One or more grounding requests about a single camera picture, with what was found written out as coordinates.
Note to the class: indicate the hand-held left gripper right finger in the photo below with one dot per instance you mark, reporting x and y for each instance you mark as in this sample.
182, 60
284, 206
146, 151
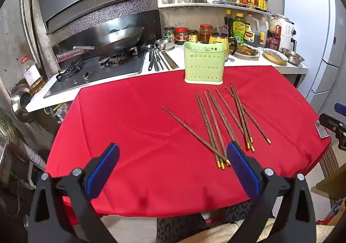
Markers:
243, 170

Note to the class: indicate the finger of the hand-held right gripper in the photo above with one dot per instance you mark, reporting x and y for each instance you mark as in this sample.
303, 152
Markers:
332, 129
340, 108

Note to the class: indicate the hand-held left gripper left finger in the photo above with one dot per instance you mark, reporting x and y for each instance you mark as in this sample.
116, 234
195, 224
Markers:
104, 167

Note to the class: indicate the green utensil holder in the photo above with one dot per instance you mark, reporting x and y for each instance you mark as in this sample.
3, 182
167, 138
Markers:
204, 67

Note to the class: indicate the red tablecloth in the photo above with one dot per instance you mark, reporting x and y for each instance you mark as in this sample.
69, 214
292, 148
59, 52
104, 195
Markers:
135, 137

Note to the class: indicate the wooden chair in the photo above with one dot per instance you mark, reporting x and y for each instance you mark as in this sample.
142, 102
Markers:
329, 186

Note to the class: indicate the cream fleece garment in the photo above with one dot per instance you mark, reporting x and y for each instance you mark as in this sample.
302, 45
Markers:
216, 232

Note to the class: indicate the white drain pipe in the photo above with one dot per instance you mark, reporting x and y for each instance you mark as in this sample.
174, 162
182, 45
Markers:
33, 157

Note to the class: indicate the yellow oval dish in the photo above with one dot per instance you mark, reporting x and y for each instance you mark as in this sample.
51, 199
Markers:
274, 56

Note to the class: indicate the leopard print pants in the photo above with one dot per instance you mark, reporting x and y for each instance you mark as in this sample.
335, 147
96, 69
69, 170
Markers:
175, 229

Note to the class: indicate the white kitchen appliance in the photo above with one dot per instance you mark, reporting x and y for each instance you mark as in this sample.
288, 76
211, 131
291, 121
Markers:
288, 32

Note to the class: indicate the steel gas stove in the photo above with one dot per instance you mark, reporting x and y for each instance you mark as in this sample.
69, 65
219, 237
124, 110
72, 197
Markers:
108, 72

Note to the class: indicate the brown glass jar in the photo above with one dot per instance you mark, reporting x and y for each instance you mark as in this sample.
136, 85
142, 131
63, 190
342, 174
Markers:
273, 37

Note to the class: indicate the round steel pot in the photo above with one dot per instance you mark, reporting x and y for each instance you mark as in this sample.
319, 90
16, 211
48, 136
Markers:
21, 102

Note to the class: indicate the white cap jug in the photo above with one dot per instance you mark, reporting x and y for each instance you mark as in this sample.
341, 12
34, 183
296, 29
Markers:
263, 32

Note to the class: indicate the plate of food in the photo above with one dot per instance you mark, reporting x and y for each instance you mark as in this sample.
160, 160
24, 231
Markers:
247, 51

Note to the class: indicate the oil bottle red cap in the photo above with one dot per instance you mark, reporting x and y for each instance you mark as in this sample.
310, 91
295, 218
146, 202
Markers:
33, 78

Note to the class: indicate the large dark liquid jug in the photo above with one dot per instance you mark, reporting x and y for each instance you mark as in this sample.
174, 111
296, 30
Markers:
251, 33

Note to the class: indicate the bundle of metal chopsticks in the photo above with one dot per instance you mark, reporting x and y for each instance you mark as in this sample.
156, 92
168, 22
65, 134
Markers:
167, 60

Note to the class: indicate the metal spoon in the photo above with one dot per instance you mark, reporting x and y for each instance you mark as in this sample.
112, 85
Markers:
156, 46
149, 47

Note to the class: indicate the steel wok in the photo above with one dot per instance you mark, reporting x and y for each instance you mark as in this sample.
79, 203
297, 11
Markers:
119, 40

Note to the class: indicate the green bottle yellow cap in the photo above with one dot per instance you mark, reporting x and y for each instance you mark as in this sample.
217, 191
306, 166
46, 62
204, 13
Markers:
238, 29

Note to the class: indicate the yellow mug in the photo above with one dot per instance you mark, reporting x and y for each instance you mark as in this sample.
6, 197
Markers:
220, 38

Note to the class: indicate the small steel bowl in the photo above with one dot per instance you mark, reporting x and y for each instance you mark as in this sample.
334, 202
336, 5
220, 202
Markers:
164, 44

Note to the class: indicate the dark bottle yellow cap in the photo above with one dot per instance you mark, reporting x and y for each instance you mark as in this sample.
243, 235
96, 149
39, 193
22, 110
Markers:
229, 22

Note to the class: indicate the yellow label jar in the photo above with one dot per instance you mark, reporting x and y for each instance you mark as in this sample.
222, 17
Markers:
192, 37

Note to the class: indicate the red lid dark jar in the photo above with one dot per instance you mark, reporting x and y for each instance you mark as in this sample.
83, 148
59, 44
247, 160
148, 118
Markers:
181, 37

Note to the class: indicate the green label jar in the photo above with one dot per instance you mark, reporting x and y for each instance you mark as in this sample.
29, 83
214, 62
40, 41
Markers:
169, 35

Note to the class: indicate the white wall shelf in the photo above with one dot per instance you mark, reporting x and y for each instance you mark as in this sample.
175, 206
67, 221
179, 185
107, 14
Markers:
189, 5

